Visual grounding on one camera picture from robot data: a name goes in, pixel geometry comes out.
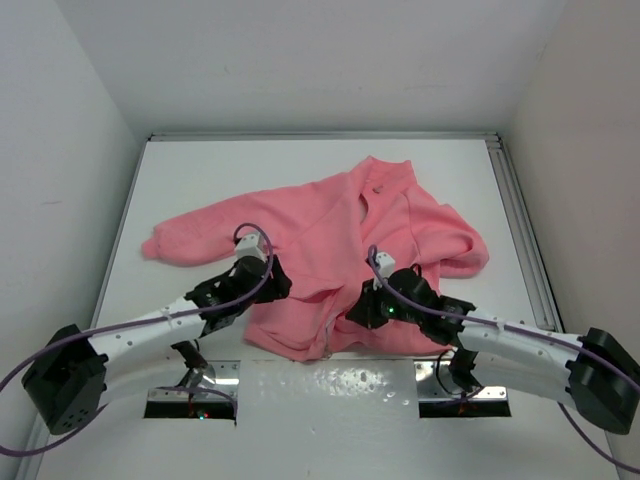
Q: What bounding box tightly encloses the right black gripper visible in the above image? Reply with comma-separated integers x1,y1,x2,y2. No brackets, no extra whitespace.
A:
345,276,422,330

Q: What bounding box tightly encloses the pink fleece jacket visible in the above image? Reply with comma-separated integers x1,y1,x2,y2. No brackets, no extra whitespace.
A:
141,157,489,362

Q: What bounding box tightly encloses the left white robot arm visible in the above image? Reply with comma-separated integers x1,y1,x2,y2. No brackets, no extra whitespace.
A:
21,256,292,435

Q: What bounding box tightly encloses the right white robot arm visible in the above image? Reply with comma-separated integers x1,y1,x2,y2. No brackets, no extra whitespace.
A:
346,265,639,435

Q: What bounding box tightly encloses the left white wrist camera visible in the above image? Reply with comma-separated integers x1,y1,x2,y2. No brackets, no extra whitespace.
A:
234,232,267,262

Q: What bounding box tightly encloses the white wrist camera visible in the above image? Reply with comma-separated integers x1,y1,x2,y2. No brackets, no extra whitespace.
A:
234,232,267,262
373,252,396,290

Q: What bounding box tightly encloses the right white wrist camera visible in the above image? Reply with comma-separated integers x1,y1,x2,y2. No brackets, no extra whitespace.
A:
373,252,396,290

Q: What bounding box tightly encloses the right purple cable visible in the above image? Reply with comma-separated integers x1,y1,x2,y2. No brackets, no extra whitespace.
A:
367,244,640,474

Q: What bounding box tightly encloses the shiny metal base plate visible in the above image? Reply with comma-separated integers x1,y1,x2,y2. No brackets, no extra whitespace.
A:
144,358,511,404

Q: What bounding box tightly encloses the aluminium frame rail right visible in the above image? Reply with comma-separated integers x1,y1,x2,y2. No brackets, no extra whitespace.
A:
485,135,565,332

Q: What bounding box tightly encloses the aluminium frame rail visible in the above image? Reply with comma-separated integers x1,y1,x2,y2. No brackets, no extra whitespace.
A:
148,130,500,142
485,135,565,332
14,134,154,480

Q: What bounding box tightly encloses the aluminium frame rail back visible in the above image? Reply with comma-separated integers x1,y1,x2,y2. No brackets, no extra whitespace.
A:
148,130,500,142

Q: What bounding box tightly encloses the aluminium frame rail left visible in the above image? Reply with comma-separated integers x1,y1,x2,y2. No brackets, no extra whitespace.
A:
14,134,154,480

